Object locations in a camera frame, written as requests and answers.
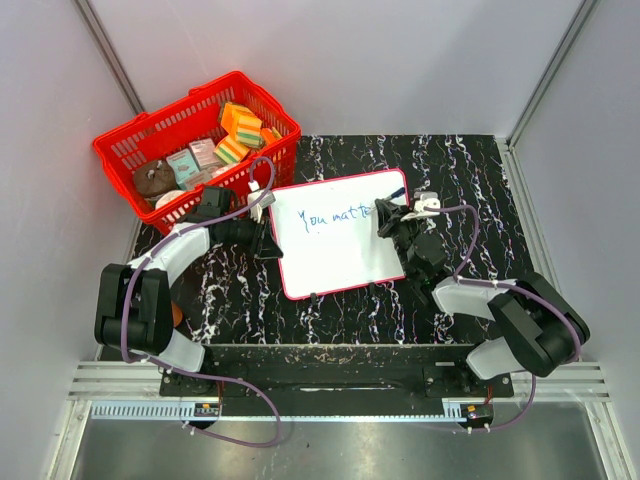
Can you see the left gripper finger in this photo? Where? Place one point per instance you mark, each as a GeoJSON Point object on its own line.
{"type": "Point", "coordinates": [265, 228]}
{"type": "Point", "coordinates": [267, 248]}

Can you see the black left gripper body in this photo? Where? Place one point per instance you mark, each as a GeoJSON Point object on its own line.
{"type": "Point", "coordinates": [255, 239]}

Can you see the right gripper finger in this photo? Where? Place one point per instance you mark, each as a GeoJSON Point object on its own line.
{"type": "Point", "coordinates": [387, 207]}
{"type": "Point", "coordinates": [385, 225]}

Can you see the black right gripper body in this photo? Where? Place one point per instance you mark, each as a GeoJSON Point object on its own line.
{"type": "Point", "coordinates": [403, 233]}

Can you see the blue capped whiteboard marker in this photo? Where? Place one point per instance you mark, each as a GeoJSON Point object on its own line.
{"type": "Point", "coordinates": [399, 193]}

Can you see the pink framed whiteboard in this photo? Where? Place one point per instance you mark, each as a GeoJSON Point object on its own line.
{"type": "Point", "coordinates": [327, 231]}

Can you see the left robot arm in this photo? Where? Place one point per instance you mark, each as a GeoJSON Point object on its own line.
{"type": "Point", "coordinates": [134, 308]}

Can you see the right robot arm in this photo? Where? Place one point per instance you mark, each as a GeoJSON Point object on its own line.
{"type": "Point", "coordinates": [539, 330]}

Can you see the striped sponge block lower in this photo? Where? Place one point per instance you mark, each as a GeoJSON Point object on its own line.
{"type": "Point", "coordinates": [231, 151]}

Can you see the striped sponge block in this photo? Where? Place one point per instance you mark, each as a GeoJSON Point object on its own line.
{"type": "Point", "coordinates": [247, 131]}
{"type": "Point", "coordinates": [231, 151]}

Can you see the pink small box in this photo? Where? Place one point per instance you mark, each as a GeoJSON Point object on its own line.
{"type": "Point", "coordinates": [203, 152]}

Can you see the teal small box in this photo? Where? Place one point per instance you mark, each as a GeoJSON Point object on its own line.
{"type": "Point", "coordinates": [184, 166]}

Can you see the orange cylindrical bottle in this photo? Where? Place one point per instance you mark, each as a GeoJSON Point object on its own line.
{"type": "Point", "coordinates": [177, 315]}

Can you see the brown round doughnut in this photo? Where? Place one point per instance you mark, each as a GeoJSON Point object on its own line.
{"type": "Point", "coordinates": [154, 179]}

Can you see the red plastic basket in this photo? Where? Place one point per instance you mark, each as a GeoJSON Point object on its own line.
{"type": "Point", "coordinates": [156, 135]}

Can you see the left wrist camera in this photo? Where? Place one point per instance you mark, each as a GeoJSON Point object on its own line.
{"type": "Point", "coordinates": [259, 199]}

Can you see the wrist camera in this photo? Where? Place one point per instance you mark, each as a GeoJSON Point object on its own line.
{"type": "Point", "coordinates": [259, 199]}
{"type": "Point", "coordinates": [426, 204]}

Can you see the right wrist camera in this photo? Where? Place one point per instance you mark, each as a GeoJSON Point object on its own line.
{"type": "Point", "coordinates": [426, 204]}

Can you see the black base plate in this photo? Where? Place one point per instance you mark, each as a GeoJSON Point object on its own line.
{"type": "Point", "coordinates": [339, 381]}

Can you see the aluminium rail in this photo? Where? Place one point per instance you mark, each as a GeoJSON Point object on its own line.
{"type": "Point", "coordinates": [119, 391]}

